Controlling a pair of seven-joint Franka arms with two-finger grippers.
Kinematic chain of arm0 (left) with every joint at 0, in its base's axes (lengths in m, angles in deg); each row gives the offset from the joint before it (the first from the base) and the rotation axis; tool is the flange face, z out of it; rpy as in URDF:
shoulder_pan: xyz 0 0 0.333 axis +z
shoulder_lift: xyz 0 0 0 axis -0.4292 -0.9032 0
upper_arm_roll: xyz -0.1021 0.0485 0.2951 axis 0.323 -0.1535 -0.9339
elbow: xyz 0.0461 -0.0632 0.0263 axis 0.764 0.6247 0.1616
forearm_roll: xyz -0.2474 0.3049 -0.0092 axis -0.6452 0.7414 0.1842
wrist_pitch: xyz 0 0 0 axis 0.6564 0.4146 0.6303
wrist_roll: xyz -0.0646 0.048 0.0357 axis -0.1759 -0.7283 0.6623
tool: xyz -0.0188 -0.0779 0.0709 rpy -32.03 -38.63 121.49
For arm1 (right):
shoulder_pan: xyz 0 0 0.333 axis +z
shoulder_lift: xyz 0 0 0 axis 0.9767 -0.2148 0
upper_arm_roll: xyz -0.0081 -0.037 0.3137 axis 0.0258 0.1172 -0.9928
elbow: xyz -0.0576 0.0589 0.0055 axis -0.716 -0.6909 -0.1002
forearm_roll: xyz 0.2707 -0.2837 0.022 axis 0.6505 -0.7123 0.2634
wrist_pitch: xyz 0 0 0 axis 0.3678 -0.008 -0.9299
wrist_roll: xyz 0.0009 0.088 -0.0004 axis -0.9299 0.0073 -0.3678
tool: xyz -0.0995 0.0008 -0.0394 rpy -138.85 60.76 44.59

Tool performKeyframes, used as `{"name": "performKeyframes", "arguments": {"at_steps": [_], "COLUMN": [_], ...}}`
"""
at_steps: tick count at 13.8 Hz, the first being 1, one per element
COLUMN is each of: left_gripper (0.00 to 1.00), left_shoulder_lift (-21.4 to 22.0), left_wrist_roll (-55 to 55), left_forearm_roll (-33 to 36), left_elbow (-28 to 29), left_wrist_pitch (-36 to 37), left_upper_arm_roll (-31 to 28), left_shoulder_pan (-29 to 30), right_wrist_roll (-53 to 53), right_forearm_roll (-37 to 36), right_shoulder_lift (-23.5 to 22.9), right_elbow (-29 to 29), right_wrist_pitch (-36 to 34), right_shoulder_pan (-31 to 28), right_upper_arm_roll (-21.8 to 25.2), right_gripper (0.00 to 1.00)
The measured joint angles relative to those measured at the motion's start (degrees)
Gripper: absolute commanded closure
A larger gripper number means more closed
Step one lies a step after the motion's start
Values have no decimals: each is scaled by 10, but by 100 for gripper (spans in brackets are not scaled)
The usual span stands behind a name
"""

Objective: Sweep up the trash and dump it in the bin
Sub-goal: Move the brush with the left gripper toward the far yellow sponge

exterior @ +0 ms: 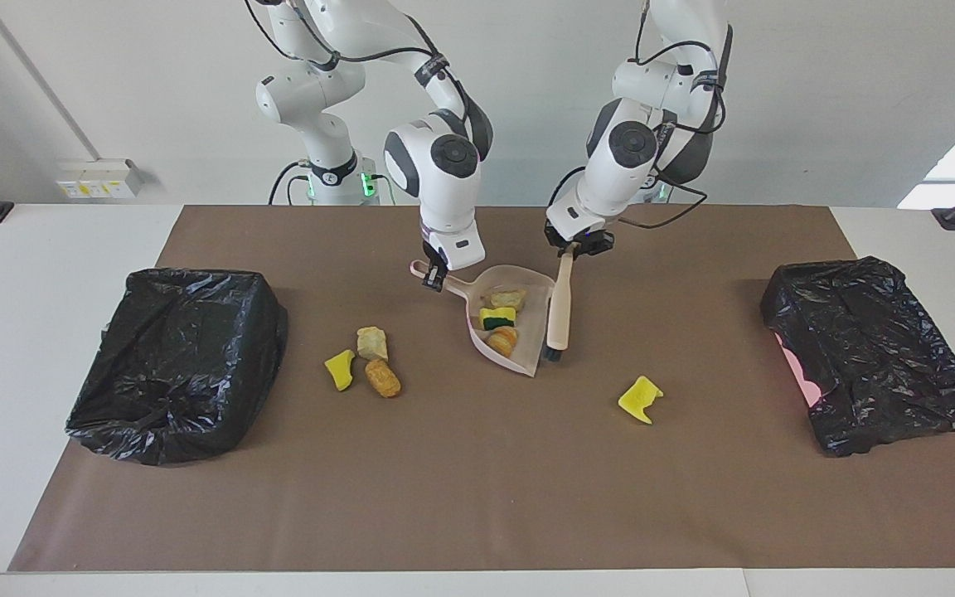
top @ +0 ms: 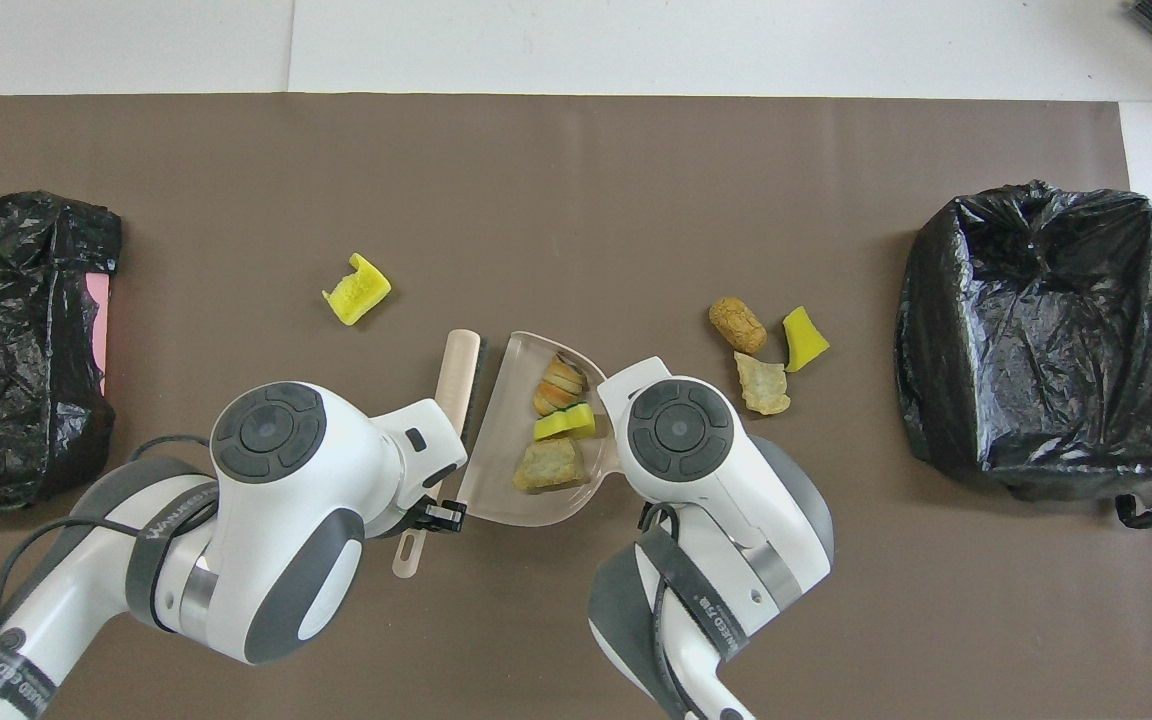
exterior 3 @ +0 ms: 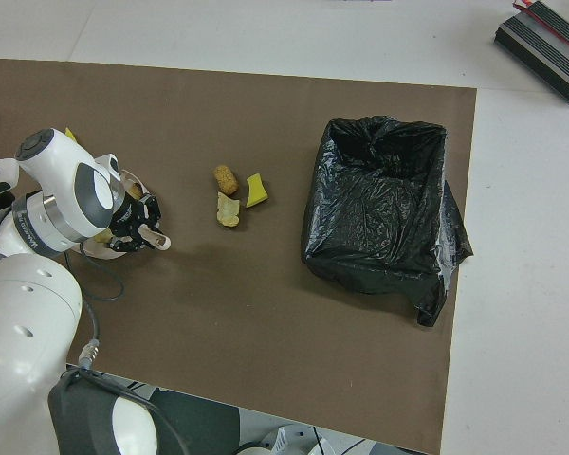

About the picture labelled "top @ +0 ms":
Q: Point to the brown table mat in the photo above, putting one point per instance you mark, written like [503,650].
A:
[536,200]

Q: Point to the pink plastic bin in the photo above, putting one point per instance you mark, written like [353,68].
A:
[98,330]

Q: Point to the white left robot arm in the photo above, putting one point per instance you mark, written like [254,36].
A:
[276,500]

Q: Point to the small yellow sponge piece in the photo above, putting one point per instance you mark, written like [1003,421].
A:
[804,340]

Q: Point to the beige hand brush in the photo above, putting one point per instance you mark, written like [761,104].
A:
[456,375]

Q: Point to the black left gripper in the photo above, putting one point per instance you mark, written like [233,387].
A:
[441,517]

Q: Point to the large yellow sponge piece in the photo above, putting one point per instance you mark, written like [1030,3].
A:
[356,292]

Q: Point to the yellow green scrub sponge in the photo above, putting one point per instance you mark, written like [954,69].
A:
[566,423]

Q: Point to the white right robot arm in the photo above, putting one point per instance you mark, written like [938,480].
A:
[696,480]

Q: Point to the brown fried croquette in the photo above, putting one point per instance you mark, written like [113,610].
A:
[737,325]

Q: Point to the beige plastic dustpan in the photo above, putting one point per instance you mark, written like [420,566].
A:
[506,470]

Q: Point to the striped croissant bread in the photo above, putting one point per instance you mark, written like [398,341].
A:
[561,383]

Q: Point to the black plastic trash bag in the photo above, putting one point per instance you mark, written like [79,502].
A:
[1046,340]
[6,340]

